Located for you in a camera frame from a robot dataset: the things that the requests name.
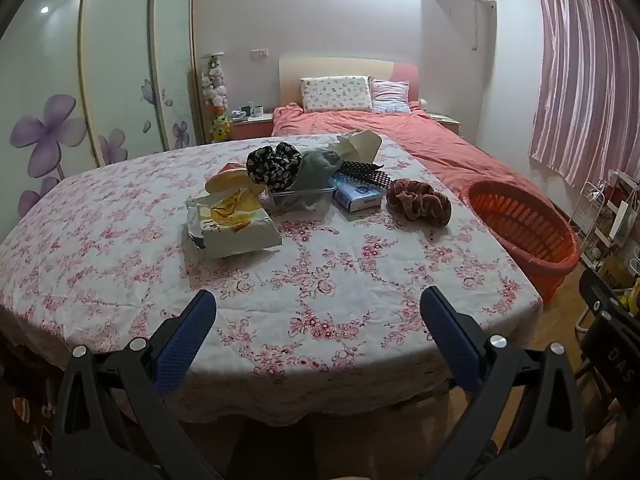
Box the red nightstand with cups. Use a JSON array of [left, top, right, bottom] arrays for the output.
[[230, 112, 275, 141]]

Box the black mesh mat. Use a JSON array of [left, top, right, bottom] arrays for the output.
[[337, 159, 392, 190]]

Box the pink striped curtain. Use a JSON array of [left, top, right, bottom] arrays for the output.
[[528, 0, 640, 189]]

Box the brown scrunchie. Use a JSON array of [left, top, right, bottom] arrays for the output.
[[385, 178, 453, 227]]

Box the white yellow snack bag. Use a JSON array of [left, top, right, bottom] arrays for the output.
[[186, 187, 284, 260]]

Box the pale green towel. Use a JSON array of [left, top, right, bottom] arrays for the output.
[[290, 149, 344, 209]]

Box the beige pink headboard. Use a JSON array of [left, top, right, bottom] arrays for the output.
[[278, 57, 420, 111]]

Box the floral white pillow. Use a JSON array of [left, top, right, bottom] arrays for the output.
[[300, 76, 374, 113]]

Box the beige paper box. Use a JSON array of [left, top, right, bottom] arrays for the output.
[[345, 130, 384, 163]]

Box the black floral scrunchie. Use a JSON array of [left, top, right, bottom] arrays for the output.
[[246, 141, 303, 186]]

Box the pink white nightstand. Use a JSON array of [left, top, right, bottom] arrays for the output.
[[429, 112, 461, 137]]

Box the blue tissue packet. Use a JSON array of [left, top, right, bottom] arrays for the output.
[[332, 176, 384, 214]]

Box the stack of plush toys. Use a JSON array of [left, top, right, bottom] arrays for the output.
[[200, 53, 234, 142]]

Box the orange plastic basket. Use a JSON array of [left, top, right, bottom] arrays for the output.
[[466, 180, 581, 306]]

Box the bed with red duvet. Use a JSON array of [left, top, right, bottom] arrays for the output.
[[271, 101, 557, 202]]

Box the floral pink tablecloth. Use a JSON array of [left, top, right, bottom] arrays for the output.
[[0, 132, 544, 427]]

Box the striped pink pillow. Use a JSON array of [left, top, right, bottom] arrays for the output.
[[369, 77, 412, 114]]

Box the clear plastic container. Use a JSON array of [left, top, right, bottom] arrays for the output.
[[266, 185, 337, 214]]

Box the wardrobe with purple flowers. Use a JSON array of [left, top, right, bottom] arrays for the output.
[[0, 0, 207, 222]]

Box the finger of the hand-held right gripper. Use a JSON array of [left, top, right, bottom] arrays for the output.
[[579, 270, 640, 319]]

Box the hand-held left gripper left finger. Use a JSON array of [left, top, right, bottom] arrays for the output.
[[50, 289, 236, 480]]

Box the white wire rack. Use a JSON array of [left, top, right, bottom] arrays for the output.
[[570, 170, 640, 272]]

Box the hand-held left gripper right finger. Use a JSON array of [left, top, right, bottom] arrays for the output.
[[419, 287, 588, 480]]

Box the crumpled white paper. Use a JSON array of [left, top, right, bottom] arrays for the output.
[[327, 132, 362, 162]]

